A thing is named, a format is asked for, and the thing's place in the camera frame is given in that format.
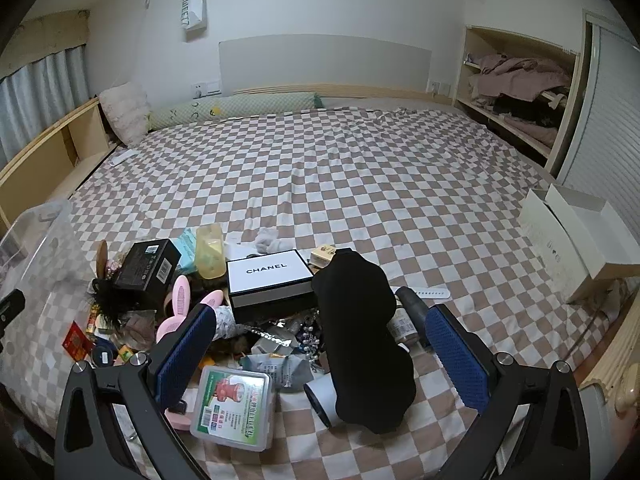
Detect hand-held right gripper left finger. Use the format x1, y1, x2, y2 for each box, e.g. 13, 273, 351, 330
54, 304, 217, 480

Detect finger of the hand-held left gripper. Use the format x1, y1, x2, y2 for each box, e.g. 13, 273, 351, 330
0, 290, 26, 356

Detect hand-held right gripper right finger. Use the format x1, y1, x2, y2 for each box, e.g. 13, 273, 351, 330
425, 304, 593, 480

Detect pink bunny ear hairbrush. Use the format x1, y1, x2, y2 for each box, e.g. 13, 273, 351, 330
156, 289, 224, 347

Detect clear plastic storage container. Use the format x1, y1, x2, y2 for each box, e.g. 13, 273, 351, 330
0, 199, 103, 361

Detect black fuzzy pompom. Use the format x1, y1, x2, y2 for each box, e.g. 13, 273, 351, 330
89, 280, 132, 332

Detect grey orange snack bag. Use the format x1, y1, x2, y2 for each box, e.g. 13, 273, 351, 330
239, 351, 314, 394

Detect dark grey bottle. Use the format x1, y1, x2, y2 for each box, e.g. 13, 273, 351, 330
388, 286, 434, 350

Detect clear case with green label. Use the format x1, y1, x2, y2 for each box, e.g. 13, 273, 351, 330
189, 364, 279, 454

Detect red packet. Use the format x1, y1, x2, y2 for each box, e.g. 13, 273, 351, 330
61, 322, 94, 359

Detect black box with barcode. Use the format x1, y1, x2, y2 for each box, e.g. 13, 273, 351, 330
112, 238, 182, 294

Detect yellow translucent bottle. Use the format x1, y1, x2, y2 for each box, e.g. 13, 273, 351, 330
195, 224, 225, 281

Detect white gift box black rim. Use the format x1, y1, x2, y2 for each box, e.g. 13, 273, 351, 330
226, 249, 319, 324

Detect pearl tiara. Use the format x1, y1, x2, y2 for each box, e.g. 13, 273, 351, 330
292, 309, 327, 363

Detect white cylinder with black end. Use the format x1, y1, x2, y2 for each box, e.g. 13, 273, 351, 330
304, 374, 342, 432

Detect white balled socks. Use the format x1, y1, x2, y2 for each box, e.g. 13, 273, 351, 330
254, 226, 282, 255

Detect wooden bedside shelf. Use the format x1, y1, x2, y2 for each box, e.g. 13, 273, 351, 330
0, 97, 122, 233

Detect open white cardboard box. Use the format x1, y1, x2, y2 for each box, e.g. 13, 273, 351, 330
516, 182, 627, 304

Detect small wooden stamp box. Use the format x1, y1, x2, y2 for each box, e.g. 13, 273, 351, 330
310, 243, 337, 267

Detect grey curtain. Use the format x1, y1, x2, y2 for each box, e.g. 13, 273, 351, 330
0, 44, 92, 162

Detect fluffy white pillow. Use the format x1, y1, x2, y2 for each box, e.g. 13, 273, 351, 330
98, 82, 152, 147

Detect long green pillow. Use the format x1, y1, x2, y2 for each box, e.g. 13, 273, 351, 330
147, 92, 322, 132

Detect wooden wardrobe shelf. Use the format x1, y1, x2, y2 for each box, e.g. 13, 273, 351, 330
452, 25, 585, 177

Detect white sliding door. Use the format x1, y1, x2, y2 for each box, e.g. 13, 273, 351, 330
554, 9, 640, 243

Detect pile of pink clothes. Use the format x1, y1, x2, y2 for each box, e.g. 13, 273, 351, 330
469, 54, 572, 111

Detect white paper bag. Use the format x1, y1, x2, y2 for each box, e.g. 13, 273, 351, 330
179, 0, 209, 44

